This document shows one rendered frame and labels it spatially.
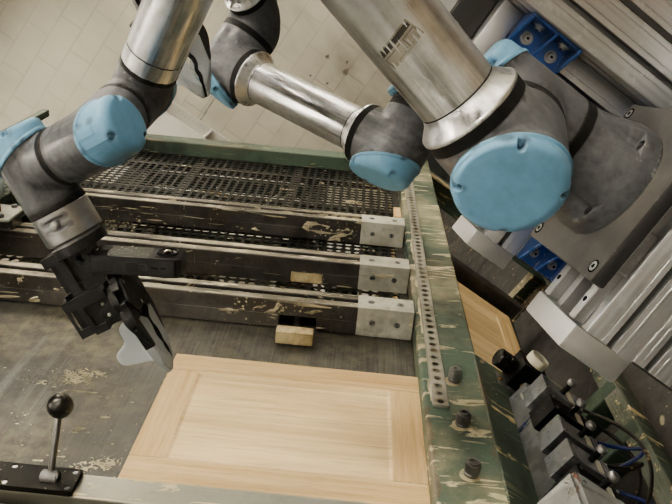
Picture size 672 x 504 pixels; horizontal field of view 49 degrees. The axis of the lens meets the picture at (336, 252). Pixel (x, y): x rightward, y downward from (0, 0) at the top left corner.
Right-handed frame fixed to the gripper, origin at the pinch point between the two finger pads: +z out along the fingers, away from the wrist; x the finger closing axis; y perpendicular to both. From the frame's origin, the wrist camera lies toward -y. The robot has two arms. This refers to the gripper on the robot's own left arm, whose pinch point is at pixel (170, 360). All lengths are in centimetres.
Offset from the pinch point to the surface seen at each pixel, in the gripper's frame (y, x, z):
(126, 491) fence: 17.7, -4.0, 16.5
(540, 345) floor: -66, -179, 117
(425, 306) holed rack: -33, -66, 35
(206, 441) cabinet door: 9.6, -19.7, 21.7
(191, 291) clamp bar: 12, -63, 7
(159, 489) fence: 13.7, -4.8, 18.8
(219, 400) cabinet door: 8.2, -31.5, 20.7
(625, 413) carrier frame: -68, -86, 96
